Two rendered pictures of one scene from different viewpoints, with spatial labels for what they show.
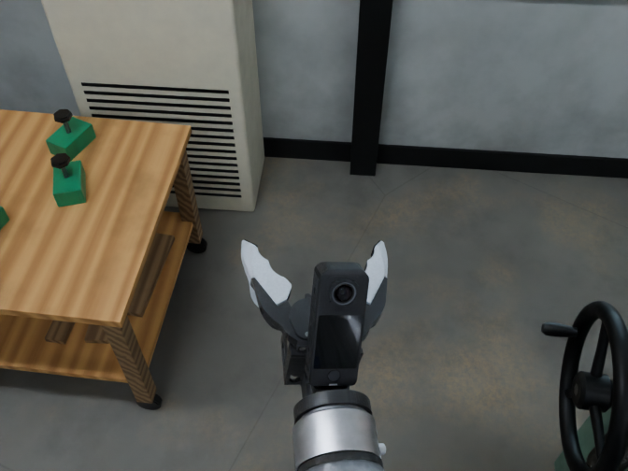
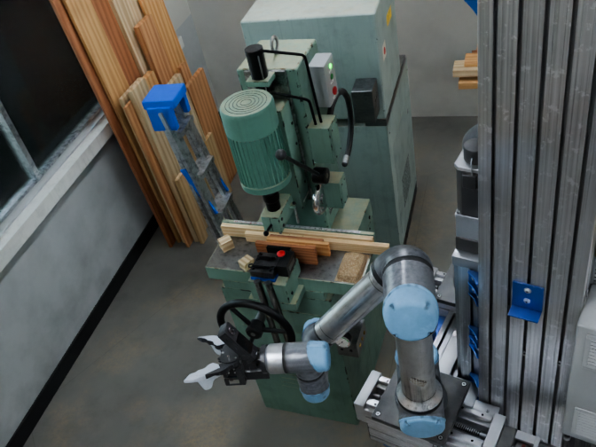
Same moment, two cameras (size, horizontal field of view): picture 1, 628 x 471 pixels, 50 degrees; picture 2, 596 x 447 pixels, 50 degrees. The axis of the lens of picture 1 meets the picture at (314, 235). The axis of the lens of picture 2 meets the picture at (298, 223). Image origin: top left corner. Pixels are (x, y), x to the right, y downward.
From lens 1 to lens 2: 1.17 m
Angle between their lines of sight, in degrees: 49
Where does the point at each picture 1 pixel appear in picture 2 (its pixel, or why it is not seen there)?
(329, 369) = (252, 351)
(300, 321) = (230, 359)
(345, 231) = not seen: outside the picture
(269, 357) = not seen: outside the picture
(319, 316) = (236, 341)
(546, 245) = (129, 374)
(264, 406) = not seen: outside the picture
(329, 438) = (277, 351)
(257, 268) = (201, 372)
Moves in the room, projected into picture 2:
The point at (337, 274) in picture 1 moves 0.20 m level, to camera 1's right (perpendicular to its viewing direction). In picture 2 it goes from (225, 328) to (245, 269)
